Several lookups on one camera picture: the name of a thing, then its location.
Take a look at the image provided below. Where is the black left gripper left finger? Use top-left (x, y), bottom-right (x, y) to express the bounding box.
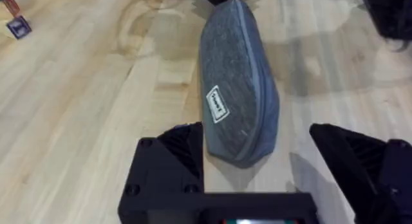
top-left (124, 121), bottom-right (206, 200)

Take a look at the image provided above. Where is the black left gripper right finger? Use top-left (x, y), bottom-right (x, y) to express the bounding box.
top-left (308, 122), bottom-right (412, 224)

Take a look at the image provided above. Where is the blue-grey zip bag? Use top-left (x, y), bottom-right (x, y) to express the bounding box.
top-left (198, 0), bottom-right (280, 169)

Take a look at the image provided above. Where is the purple toy block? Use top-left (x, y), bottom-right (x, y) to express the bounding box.
top-left (6, 15), bottom-right (33, 41)

